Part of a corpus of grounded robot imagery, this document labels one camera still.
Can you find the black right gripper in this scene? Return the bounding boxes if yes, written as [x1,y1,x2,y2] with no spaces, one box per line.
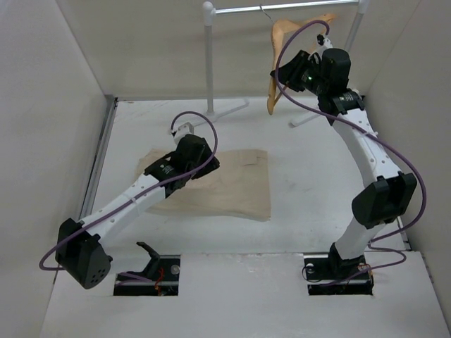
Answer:
[270,50,328,97]

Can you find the wooden clothes hanger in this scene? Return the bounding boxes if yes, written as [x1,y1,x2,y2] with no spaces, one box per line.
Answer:
[266,13,337,115]

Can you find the beige trousers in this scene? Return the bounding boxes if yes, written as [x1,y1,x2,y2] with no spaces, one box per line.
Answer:
[147,149,271,221]

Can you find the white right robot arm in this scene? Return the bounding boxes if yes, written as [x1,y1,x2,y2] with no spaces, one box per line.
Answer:
[271,48,420,279]

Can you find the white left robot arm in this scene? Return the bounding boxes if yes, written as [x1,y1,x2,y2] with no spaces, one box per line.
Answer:
[55,134,220,289]

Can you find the white clothes rack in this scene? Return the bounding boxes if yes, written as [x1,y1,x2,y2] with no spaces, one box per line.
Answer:
[202,1,369,122]

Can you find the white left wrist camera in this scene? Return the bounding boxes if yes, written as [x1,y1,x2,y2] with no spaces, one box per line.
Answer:
[171,123,194,144]

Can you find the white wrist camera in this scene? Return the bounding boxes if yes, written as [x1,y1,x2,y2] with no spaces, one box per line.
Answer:
[316,35,333,50]
[171,123,194,144]

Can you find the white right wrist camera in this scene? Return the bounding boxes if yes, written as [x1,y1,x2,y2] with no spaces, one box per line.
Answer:
[316,35,333,50]

